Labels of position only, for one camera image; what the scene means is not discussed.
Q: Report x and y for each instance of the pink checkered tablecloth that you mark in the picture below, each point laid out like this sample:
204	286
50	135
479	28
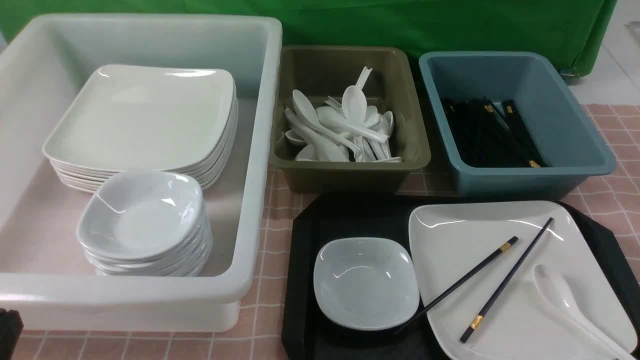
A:
270	300

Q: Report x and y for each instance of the olive plastic bin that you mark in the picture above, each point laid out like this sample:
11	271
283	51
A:
319	71

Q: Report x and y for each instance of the stack of white bowls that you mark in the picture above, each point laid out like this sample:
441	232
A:
147	223

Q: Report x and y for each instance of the white ceramic soup spoon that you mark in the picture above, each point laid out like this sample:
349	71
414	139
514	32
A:
556	294

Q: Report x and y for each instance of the green backdrop cloth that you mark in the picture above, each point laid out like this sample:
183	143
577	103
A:
568	33

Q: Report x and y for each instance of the large white rice plate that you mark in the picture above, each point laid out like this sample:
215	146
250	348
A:
447	240

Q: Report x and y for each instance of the stack of white square plates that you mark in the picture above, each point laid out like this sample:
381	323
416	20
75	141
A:
131	117

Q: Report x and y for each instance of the pile of black chopsticks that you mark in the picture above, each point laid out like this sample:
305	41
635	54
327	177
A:
490	135

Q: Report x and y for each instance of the large white plastic tub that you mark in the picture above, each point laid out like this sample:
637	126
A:
44	273

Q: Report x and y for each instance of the small white square bowl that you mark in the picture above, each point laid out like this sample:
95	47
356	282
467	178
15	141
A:
365	283

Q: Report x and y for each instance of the pile of white spoons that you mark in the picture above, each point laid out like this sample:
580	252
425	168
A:
346	130

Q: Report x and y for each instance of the blue plastic bin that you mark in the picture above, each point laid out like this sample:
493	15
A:
567	139

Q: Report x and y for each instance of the black chopstick gold band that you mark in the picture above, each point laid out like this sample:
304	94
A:
478	267
501	287

